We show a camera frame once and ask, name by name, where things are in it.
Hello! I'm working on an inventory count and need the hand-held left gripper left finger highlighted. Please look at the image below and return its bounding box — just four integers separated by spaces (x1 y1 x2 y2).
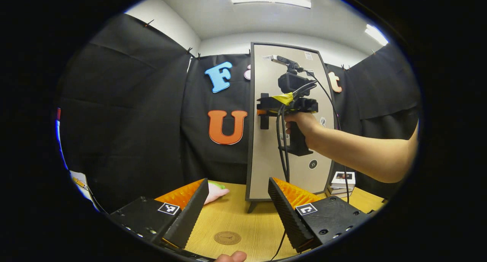
108 177 210 251

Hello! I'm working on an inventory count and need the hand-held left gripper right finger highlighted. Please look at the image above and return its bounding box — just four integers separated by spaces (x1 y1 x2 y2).
267 177 371 254

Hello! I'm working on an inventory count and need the dark grey cabinet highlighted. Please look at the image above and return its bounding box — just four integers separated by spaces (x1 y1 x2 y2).
245 42 336 214

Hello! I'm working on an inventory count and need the round brown coaster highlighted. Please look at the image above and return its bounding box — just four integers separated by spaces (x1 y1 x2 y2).
213 231 242 246

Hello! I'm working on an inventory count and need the beige cabinet door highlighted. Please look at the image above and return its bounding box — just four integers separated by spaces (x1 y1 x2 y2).
249 44 334 200

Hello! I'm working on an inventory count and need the pink plush toy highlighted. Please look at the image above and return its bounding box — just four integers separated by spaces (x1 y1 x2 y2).
204 181 230 205

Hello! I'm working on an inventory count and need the white book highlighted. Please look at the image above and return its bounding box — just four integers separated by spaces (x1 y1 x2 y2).
331 171 356 189

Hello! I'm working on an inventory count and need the black backdrop cloth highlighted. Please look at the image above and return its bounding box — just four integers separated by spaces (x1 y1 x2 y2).
55 14 421 213

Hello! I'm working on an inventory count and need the thin black cable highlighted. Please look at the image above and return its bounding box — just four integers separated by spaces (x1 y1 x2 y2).
304 69 350 204

